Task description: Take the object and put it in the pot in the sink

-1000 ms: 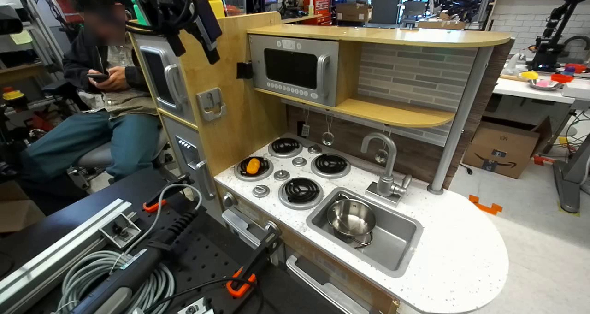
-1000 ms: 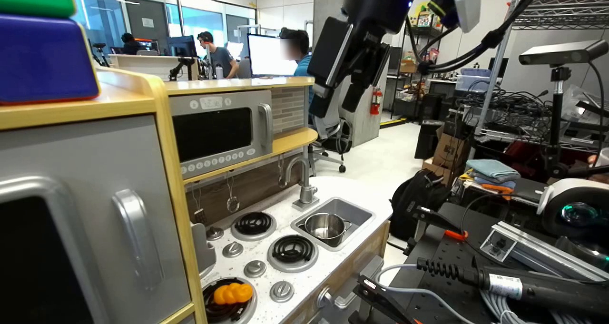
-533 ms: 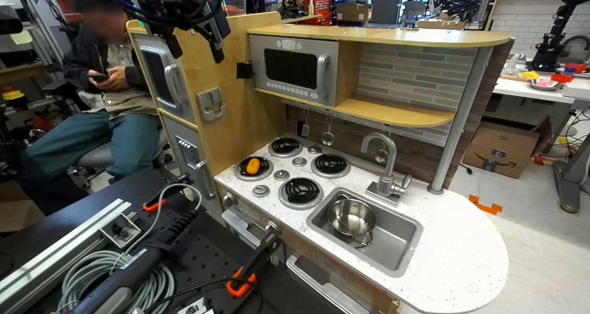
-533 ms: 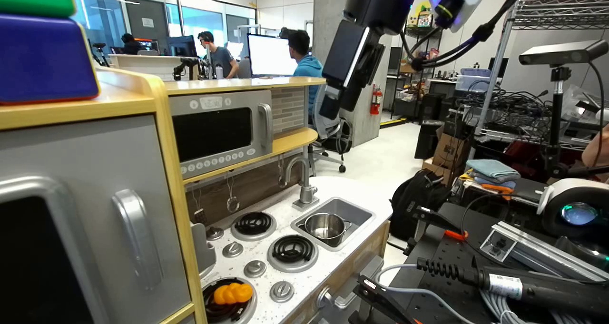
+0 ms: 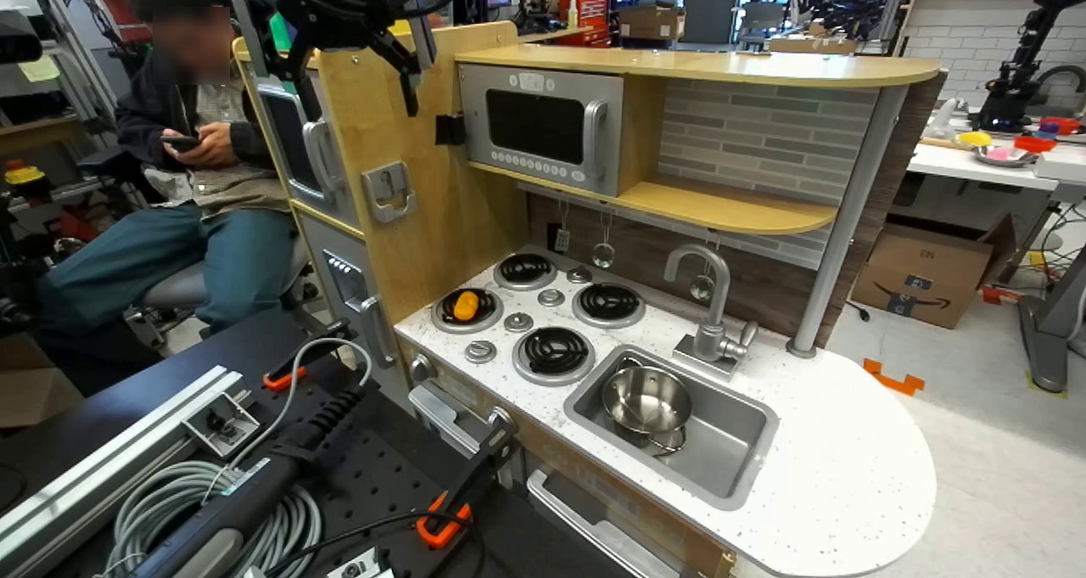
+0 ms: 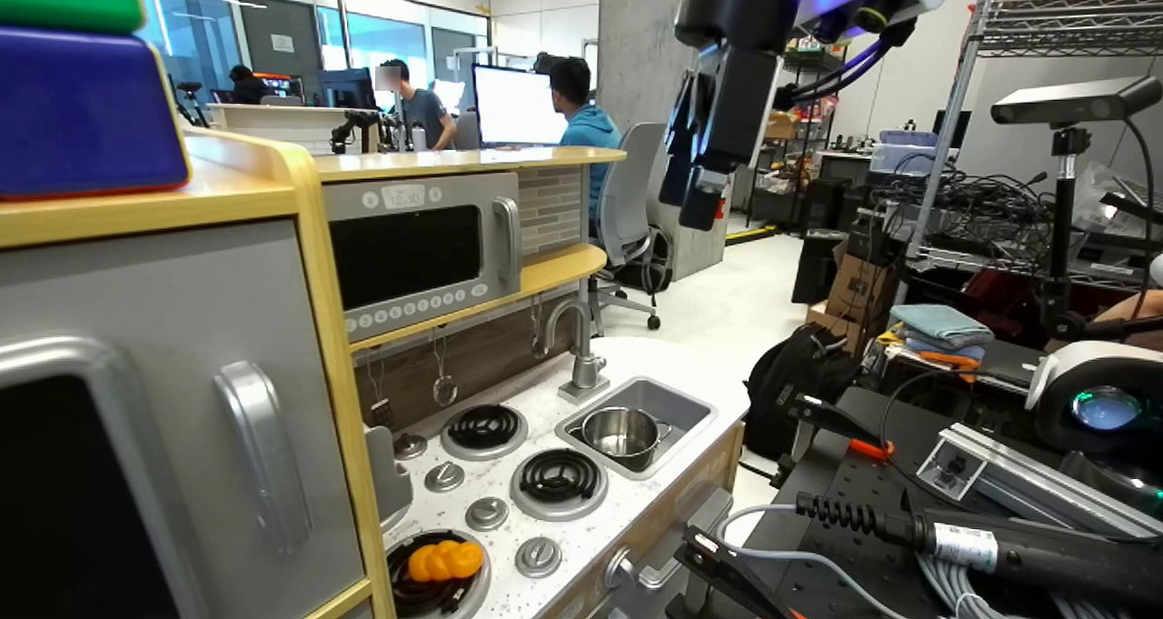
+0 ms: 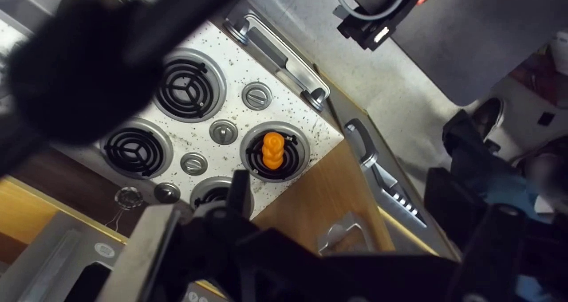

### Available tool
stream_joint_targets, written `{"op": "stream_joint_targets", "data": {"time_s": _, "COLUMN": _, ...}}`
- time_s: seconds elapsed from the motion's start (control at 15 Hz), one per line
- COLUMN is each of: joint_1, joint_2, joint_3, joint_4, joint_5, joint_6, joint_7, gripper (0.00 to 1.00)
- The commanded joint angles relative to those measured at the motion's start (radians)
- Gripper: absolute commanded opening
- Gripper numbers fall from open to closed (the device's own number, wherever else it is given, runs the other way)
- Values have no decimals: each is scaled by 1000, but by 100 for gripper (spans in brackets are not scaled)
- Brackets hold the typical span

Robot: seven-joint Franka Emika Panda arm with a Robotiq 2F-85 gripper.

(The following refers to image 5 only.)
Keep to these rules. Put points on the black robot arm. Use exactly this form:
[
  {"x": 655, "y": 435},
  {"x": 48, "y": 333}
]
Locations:
[{"x": 1014, "y": 77}]

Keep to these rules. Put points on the orange toy object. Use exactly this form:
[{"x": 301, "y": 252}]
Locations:
[{"x": 466, "y": 305}]

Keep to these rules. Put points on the steel pot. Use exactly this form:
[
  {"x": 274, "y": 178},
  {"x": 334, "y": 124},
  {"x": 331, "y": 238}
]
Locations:
[{"x": 646, "y": 400}]

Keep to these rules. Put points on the grey toy sink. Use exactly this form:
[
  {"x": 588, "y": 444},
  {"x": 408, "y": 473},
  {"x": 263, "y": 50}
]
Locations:
[{"x": 730, "y": 442}]

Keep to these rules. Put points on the grey toy fridge door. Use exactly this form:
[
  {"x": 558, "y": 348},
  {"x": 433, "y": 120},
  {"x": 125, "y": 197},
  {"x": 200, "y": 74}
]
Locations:
[{"x": 293, "y": 145}]

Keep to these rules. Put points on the black clip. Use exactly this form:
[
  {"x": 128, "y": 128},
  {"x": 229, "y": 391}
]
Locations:
[{"x": 450, "y": 129}]

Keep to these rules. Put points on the black phone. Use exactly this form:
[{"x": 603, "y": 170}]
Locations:
[{"x": 181, "y": 143}]

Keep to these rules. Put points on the wooden toy kitchen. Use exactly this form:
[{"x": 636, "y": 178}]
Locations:
[{"x": 475, "y": 221}]

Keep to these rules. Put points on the grey toy microwave door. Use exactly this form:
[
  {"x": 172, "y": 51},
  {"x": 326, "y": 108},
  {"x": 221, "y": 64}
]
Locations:
[{"x": 543, "y": 128}]

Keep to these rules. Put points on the grey toy freezer door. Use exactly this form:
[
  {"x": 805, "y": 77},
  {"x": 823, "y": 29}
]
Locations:
[{"x": 339, "y": 306}]

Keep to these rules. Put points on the red tool cabinet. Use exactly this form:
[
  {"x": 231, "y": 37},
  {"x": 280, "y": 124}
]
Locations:
[{"x": 590, "y": 14}]

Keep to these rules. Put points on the person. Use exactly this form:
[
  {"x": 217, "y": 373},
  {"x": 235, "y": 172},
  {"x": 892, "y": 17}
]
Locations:
[{"x": 170, "y": 247}]

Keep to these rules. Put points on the black toy burner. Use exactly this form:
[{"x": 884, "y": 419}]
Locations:
[
  {"x": 441, "y": 311},
  {"x": 608, "y": 304},
  {"x": 553, "y": 353},
  {"x": 526, "y": 270}
]

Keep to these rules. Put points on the grey stool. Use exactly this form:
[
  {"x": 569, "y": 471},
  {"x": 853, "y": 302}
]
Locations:
[{"x": 174, "y": 289}]

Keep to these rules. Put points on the small cardboard box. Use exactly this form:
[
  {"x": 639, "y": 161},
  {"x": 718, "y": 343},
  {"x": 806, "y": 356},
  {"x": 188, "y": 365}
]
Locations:
[{"x": 649, "y": 22}]

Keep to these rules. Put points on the grey stove knob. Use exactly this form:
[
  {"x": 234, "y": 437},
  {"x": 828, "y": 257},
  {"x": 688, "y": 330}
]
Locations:
[
  {"x": 480, "y": 351},
  {"x": 551, "y": 297},
  {"x": 579, "y": 275},
  {"x": 518, "y": 322}
]

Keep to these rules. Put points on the orange and black clamp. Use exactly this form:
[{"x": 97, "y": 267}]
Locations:
[
  {"x": 293, "y": 370},
  {"x": 462, "y": 493}
]

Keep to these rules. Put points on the grey oven knob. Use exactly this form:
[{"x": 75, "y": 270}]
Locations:
[{"x": 422, "y": 367}]

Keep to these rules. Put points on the grey hanging rod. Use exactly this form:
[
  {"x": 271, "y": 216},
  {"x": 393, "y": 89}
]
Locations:
[{"x": 645, "y": 217}]

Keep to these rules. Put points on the small hanging ladle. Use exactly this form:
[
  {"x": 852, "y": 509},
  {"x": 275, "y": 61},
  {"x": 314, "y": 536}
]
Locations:
[{"x": 702, "y": 287}]

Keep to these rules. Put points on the grey toy tap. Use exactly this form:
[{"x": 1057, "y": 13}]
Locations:
[{"x": 711, "y": 332}]

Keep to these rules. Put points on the grey toy dishwasher door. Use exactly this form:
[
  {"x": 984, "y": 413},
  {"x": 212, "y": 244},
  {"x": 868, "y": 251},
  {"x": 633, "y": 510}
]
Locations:
[{"x": 594, "y": 527}]

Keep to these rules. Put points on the white brick panel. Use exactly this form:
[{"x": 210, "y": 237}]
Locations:
[{"x": 959, "y": 47}]

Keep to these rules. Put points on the large cardboard box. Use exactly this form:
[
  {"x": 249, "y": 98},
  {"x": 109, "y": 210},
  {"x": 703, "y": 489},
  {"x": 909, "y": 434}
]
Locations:
[{"x": 920, "y": 277}]

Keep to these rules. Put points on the white table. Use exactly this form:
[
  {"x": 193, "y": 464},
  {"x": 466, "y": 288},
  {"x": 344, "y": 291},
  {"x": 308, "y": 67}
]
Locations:
[{"x": 959, "y": 164}]

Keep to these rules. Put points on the orange floor marker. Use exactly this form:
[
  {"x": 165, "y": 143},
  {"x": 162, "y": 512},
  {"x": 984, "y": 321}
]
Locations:
[{"x": 891, "y": 381}]

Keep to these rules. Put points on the yellow toy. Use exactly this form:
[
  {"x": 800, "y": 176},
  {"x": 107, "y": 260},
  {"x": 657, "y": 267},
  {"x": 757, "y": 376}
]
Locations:
[{"x": 974, "y": 138}]

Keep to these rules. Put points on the steel bowl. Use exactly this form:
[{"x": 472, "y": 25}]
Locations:
[{"x": 1005, "y": 158}]

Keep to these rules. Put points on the red bowl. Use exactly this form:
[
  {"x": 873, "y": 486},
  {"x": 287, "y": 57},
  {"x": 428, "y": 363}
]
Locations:
[{"x": 1035, "y": 143}]

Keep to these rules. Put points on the aluminium rail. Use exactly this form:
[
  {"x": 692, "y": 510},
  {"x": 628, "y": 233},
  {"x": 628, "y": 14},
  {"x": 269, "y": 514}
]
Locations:
[{"x": 102, "y": 468}]

